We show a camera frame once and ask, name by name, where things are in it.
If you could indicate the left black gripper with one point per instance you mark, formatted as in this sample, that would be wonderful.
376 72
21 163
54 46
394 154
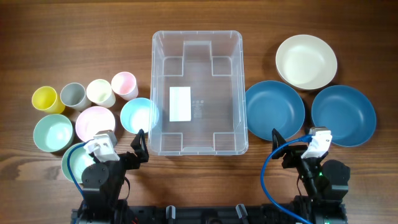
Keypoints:
140 149

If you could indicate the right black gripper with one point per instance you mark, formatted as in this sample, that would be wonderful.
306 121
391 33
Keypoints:
294 152

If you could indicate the light blue small bowl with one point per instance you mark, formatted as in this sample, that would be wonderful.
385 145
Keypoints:
139 113

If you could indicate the dark blue plate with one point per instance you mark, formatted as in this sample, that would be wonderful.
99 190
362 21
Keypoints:
274 105
347 113

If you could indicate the pink small bowl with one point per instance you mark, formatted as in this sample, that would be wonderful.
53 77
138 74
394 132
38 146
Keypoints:
93 120

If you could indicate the pink plastic cup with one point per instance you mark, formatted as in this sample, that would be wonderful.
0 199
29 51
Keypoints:
124 84

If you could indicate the cream plastic cup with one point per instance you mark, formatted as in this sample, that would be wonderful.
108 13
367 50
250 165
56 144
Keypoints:
99 91

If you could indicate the clear plastic storage container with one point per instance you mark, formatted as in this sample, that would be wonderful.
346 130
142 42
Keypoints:
211 63

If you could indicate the grey plastic cup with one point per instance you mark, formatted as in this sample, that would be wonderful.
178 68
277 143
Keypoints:
73 95

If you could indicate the cream large bowl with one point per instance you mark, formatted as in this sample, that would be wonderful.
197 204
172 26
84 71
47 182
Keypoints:
306 62

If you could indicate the mint green small bowl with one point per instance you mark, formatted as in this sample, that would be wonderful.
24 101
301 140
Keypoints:
53 133

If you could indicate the yellow plastic cup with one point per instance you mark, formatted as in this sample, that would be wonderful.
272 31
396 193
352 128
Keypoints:
47 100

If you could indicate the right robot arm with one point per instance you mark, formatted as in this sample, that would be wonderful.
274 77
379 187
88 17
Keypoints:
326 183

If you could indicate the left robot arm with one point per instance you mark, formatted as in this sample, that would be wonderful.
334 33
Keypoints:
102 181

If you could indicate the white label in container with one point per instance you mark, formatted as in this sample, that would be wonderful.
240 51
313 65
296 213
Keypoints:
180 104

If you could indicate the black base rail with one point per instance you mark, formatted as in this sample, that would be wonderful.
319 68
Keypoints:
240 213

